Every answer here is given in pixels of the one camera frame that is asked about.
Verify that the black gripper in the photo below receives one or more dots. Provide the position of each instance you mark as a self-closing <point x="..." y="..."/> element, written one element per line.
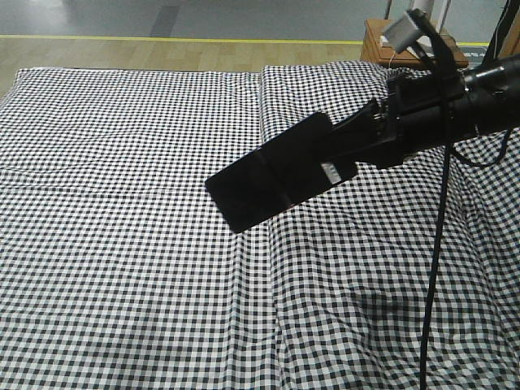
<point x="422" y="113"/>

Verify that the black foldable phone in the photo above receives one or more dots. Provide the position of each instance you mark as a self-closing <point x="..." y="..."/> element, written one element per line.
<point x="282" y="173"/>

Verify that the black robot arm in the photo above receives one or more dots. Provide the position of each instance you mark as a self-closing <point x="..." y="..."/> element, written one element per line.
<point x="493" y="94"/>

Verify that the black white checkered bed sheet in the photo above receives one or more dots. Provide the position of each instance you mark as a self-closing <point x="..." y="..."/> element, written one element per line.
<point x="118" y="272"/>

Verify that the white charger with cable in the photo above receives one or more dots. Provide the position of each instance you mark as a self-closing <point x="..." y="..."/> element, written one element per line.
<point x="386" y="52"/>

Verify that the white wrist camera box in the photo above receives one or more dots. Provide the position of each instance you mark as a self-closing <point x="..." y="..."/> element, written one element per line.
<point x="405" y="31"/>

